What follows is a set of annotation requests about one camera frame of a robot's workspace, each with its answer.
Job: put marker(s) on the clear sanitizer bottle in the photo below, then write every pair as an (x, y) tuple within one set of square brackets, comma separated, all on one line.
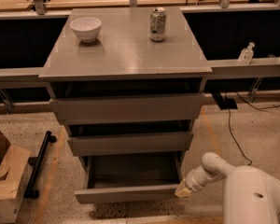
[(247, 54)]

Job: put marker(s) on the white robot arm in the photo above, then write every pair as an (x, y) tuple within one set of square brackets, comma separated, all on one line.
[(250, 196)]

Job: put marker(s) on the grey middle drawer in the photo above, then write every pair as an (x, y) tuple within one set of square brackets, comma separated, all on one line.
[(128, 138)]

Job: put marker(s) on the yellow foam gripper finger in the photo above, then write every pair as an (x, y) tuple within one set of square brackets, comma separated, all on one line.
[(182, 191)]

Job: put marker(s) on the grey top drawer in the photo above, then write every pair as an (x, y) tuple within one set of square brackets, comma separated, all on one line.
[(127, 101)]

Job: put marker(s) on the grey bottom drawer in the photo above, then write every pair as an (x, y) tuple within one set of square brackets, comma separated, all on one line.
[(131, 177)]

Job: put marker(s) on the black metal bar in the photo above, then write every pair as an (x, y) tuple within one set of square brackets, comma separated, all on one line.
[(36, 162)]

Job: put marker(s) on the black power box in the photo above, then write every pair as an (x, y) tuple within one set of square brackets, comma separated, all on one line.
[(224, 102)]

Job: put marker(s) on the grey drawer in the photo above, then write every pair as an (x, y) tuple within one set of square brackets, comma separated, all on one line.
[(127, 101), (131, 177), (128, 138)]

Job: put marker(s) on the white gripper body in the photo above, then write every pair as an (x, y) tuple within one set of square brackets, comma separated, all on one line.
[(192, 181)]

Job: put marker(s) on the grey drawer cabinet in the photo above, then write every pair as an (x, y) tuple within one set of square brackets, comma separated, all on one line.
[(124, 51)]

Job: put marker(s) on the white ceramic bowl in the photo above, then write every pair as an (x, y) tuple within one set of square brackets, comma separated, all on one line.
[(86, 29)]

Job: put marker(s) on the cardboard box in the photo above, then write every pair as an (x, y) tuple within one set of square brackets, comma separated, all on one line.
[(15, 172)]

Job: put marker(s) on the crushed soda can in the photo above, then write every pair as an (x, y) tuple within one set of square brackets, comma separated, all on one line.
[(157, 24)]

